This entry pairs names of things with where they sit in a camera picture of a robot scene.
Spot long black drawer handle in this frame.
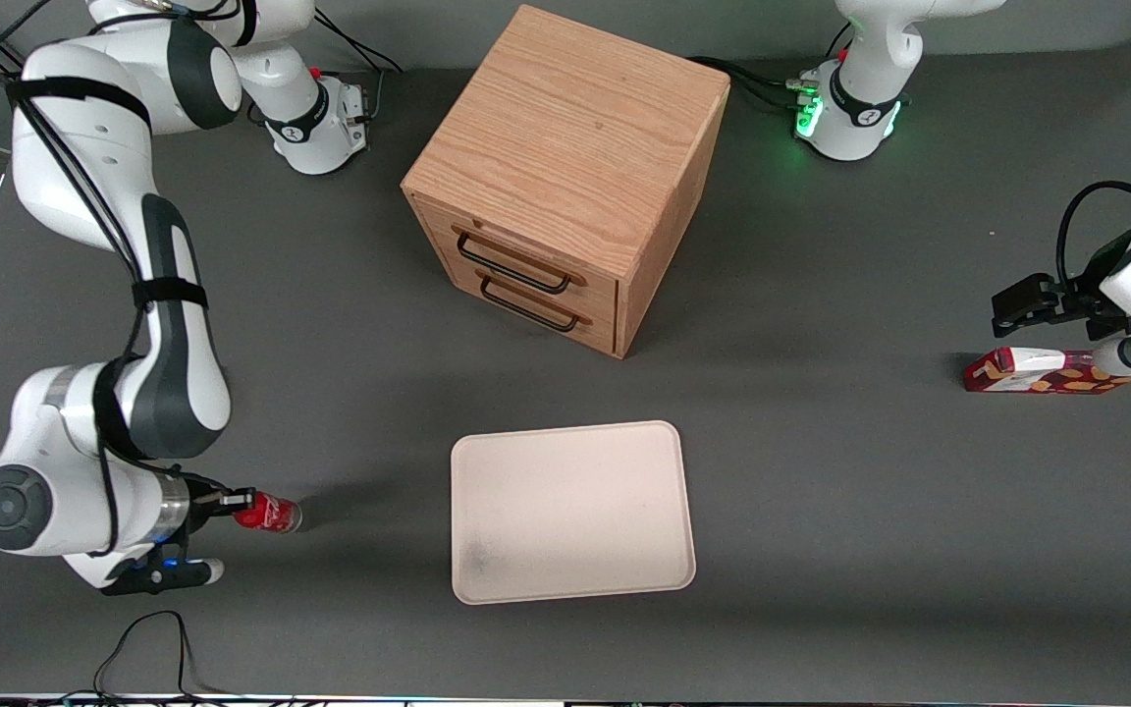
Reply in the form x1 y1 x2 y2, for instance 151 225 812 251
455 231 576 296

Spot black cable along right arm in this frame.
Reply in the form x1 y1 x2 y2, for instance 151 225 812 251
4 74 152 556

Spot wooden drawer cabinet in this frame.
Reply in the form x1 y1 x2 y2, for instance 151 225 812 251
401 4 731 360

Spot red coke bottle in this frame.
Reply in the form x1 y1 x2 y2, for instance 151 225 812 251
234 491 303 534

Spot black arm base cables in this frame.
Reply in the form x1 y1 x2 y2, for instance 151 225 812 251
688 56 822 112
310 10 405 125

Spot black left wrist cable loop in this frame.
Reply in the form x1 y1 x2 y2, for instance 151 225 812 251
1055 181 1131 288

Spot black left arm base cables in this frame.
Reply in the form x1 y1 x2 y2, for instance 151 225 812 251
688 56 822 112

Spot red snack box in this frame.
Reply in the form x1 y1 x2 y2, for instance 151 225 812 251
963 347 1131 395

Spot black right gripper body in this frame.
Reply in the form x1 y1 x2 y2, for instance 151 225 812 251
181 474 235 536

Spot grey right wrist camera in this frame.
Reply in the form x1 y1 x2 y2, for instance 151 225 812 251
99 555 226 598

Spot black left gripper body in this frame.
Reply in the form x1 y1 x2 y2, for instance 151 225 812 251
1059 230 1131 342

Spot thin black looped table cable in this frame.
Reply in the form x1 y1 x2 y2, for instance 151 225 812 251
92 610 233 703

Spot beige plastic tray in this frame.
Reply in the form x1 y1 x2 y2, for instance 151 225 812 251
451 420 697 606

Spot black right arm base cables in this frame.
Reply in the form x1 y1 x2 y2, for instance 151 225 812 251
310 10 405 125

